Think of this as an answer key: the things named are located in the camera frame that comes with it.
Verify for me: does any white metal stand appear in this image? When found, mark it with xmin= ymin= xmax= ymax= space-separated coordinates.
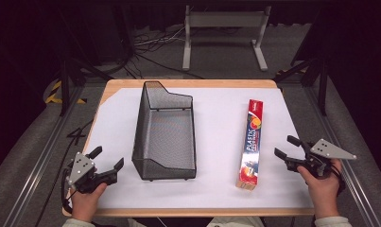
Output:
xmin=182 ymin=5 xmax=272 ymax=72

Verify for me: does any white paper sheet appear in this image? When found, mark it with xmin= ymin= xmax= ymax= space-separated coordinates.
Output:
xmin=83 ymin=87 xmax=315 ymax=210

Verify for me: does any person's light clothing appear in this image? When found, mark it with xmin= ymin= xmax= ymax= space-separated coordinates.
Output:
xmin=206 ymin=216 xmax=266 ymax=227

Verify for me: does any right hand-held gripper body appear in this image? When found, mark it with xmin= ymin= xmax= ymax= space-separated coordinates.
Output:
xmin=285 ymin=138 xmax=358 ymax=181

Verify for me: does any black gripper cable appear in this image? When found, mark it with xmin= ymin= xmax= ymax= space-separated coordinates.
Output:
xmin=330 ymin=164 xmax=347 ymax=198
xmin=61 ymin=167 xmax=75 ymax=216

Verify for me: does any person's left hand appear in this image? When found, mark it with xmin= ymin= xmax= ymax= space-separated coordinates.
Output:
xmin=70 ymin=183 xmax=108 ymax=223

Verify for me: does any aluminium floor rail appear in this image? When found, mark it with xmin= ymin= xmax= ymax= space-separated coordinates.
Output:
xmin=304 ymin=85 xmax=381 ymax=227
xmin=2 ymin=85 xmax=85 ymax=227

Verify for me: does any yellow black hazard tape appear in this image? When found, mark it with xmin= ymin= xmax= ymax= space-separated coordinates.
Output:
xmin=44 ymin=79 xmax=87 ymax=105

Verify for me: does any bundle of floor cables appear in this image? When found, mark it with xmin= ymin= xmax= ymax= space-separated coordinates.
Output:
xmin=123 ymin=26 xmax=206 ymax=80

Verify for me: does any black wire mesh basket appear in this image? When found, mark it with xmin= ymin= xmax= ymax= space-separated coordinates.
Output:
xmin=131 ymin=80 xmax=198 ymax=182

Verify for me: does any red plastic wrap box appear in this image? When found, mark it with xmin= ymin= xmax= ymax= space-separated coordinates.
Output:
xmin=234 ymin=98 xmax=265 ymax=191

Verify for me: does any black metal stand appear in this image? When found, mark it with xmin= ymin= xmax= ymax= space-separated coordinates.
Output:
xmin=54 ymin=6 xmax=115 ymax=117
xmin=273 ymin=9 xmax=331 ymax=117

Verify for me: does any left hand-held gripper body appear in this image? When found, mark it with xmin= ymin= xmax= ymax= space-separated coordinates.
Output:
xmin=65 ymin=151 xmax=118 ymax=194

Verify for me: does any person's right hand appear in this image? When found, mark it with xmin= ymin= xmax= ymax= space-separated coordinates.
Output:
xmin=296 ymin=158 xmax=343 ymax=219

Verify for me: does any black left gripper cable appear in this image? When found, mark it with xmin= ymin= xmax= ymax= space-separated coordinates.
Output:
xmin=61 ymin=167 xmax=75 ymax=216

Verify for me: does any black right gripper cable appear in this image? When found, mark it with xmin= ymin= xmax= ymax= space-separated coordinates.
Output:
xmin=330 ymin=164 xmax=347 ymax=198

